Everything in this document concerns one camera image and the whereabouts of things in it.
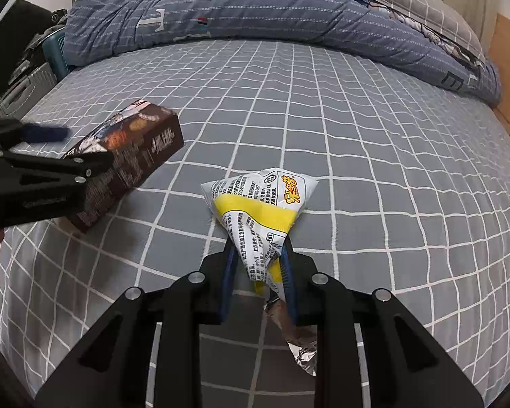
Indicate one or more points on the grey hard suitcase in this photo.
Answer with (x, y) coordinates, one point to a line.
(29, 89)

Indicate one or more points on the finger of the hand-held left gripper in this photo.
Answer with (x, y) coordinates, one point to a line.
(68, 165)
(46, 133)

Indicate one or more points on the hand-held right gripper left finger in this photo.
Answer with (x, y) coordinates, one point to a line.
(226, 282)

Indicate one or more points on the blue striped quilt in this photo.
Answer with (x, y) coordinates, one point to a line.
(259, 4)

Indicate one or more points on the brown snack box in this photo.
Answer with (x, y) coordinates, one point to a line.
(144, 144)

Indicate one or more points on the bed with grey checked sheet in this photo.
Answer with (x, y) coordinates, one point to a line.
(365, 178)

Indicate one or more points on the yellow white snack packet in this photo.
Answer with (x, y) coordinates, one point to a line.
(259, 208)

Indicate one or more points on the teal hard suitcase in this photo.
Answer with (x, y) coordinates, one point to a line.
(57, 55)

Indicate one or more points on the beige curtain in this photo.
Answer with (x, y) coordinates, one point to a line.
(471, 12)

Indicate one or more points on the grey checked pillow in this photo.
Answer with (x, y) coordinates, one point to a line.
(412, 0)

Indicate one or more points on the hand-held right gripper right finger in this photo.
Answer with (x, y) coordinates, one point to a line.
(290, 289)

